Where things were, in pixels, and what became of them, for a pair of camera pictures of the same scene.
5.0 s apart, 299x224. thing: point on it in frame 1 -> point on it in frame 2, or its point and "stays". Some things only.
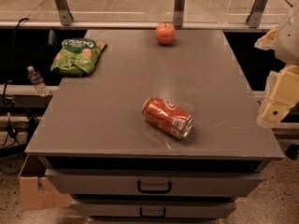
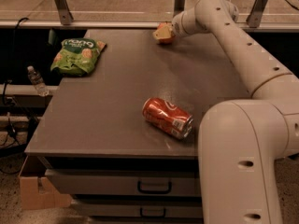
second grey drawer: (130, 208) stays
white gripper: (289, 46) -> (178, 27)
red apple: (164, 33) stays
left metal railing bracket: (64, 14) stays
